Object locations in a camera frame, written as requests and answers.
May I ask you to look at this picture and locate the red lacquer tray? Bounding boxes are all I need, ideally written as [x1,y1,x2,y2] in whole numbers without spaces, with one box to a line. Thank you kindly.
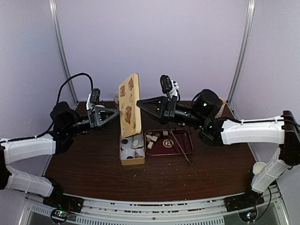
[144,129,194,157]

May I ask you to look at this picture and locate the bear print tin lid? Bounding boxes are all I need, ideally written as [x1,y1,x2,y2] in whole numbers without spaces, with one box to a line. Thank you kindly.
[119,73,142,138]

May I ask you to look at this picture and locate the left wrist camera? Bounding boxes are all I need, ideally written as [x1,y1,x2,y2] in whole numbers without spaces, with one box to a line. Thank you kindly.
[86,88,101,111]

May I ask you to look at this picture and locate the left aluminium frame post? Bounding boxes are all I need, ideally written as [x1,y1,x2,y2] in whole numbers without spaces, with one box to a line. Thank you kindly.
[49,0,78,104]

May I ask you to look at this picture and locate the right aluminium frame post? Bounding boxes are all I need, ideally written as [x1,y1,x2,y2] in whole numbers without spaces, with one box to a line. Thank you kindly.
[227,0,255,105]

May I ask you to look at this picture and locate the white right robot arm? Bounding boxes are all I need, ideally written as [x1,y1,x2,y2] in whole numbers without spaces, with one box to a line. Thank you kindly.
[136,89,300,207]

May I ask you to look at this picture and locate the white cup near arm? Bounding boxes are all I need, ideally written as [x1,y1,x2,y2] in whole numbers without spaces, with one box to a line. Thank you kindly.
[252,161,266,175]

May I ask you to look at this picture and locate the beige tin box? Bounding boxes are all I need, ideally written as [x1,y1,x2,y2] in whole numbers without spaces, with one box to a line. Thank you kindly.
[120,133,145,166]

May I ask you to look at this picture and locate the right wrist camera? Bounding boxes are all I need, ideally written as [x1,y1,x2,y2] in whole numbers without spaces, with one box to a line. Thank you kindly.
[160,75,180,101]

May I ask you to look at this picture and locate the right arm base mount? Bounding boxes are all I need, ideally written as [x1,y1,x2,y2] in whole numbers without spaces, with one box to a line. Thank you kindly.
[224,195,265,212]

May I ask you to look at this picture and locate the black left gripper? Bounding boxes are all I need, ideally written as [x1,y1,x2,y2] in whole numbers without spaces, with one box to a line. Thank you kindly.
[64,106,121,135]

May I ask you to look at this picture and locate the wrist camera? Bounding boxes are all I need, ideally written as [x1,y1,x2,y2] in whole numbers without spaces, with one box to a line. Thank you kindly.
[160,75,180,101]
[86,88,101,111]

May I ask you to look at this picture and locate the white oval chocolate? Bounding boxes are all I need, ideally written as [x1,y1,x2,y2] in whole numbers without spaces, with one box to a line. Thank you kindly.
[133,140,139,146]

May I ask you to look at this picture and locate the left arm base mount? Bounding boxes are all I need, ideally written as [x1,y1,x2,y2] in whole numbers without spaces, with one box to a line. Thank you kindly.
[42,195,84,213]

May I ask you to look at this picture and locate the metal tongs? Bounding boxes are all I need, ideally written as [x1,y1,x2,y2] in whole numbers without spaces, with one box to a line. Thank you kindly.
[167,123,192,165]

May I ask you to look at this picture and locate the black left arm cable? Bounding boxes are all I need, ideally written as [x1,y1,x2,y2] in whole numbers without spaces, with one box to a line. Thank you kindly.
[7,73,94,141]

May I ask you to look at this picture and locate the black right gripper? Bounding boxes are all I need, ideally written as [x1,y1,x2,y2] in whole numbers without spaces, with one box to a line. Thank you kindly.
[136,94,206,129]

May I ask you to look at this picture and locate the metal front rail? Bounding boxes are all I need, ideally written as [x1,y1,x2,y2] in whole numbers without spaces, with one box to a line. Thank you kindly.
[18,182,291,225]

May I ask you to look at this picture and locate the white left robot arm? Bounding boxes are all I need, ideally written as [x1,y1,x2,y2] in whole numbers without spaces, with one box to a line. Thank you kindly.
[0,101,119,208]

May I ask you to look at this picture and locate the white mug yellow inside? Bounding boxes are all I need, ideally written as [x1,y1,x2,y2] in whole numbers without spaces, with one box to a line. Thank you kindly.
[215,98,226,119]

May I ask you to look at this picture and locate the aluminium frame post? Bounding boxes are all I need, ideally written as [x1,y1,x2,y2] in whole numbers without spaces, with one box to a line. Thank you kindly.
[49,0,78,104]
[227,0,255,105]

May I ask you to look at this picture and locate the floral mug beige inside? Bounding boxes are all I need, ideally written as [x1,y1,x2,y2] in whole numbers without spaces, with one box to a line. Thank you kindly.
[113,91,119,108]

